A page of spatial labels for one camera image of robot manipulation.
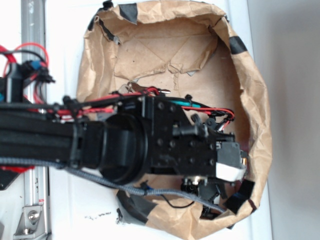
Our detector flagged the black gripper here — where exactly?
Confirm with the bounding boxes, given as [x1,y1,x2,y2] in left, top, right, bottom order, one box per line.
[143,96,249,219]

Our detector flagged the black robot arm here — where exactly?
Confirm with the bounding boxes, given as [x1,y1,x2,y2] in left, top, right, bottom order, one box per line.
[0,92,248,212]

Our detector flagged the silver key bunch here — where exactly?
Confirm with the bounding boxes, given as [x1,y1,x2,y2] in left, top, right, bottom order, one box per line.
[118,81,171,95]

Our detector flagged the brown paper bag bin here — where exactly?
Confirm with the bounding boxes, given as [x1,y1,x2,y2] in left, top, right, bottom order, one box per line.
[76,0,272,240]

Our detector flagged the grey braided cable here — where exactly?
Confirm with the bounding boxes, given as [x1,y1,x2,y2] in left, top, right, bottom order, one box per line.
[0,157,226,213]

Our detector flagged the grey metal corner bracket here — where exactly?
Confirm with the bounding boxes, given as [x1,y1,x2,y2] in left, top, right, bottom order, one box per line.
[13,205,46,240]

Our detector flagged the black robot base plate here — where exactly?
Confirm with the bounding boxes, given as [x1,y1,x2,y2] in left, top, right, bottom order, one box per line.
[0,165,25,191]

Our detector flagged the aluminium extrusion rail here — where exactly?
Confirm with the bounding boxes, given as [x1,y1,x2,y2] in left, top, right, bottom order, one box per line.
[21,0,52,240]

